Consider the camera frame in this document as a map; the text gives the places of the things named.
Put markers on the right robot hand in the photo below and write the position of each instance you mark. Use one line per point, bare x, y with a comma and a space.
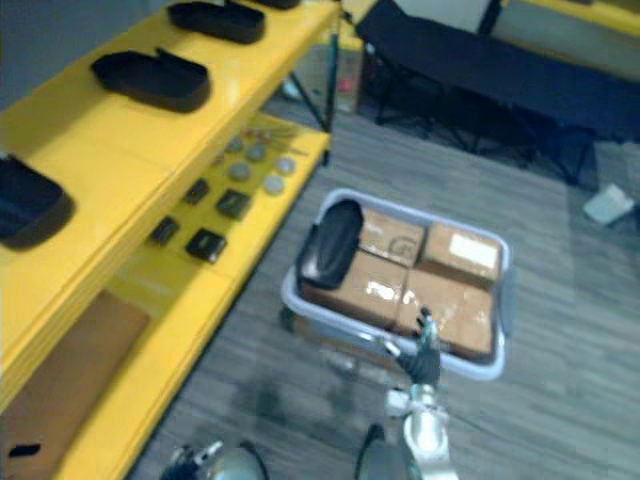
425, 362

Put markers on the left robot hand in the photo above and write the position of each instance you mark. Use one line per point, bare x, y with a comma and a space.
187, 462

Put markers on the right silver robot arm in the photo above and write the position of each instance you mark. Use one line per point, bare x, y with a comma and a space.
425, 435

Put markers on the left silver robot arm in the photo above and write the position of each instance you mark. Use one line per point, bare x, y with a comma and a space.
235, 465

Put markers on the yellow metal shelf rack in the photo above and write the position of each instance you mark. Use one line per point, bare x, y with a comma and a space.
125, 145

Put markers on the brown cardboard box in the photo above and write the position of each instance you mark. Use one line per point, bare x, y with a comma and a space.
460, 315
365, 292
395, 235

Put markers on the lavender plastic bin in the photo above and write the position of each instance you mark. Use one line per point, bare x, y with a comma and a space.
492, 367

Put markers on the cardboard box with white label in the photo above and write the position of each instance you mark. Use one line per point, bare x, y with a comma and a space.
462, 255

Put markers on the brown cardboard sheet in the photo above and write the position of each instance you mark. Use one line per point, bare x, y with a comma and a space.
70, 375

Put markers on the black plastic housing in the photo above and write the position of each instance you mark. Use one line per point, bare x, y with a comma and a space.
150, 80
332, 245
277, 2
27, 202
215, 21

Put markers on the small flat black part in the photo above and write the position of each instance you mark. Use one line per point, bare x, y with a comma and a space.
24, 450

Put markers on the small black box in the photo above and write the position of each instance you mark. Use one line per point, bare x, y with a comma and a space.
232, 204
206, 245
164, 231
196, 191

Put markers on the grey round disc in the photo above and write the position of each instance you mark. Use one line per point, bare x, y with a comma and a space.
239, 171
286, 166
234, 146
273, 185
256, 152

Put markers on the white packet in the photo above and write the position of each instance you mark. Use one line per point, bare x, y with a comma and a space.
607, 204

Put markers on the bundle of thin tools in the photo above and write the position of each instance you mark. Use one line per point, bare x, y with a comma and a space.
272, 135

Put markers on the small red object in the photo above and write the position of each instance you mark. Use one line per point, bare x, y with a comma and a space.
345, 85

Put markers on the black folding cot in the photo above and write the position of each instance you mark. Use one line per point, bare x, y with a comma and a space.
500, 75

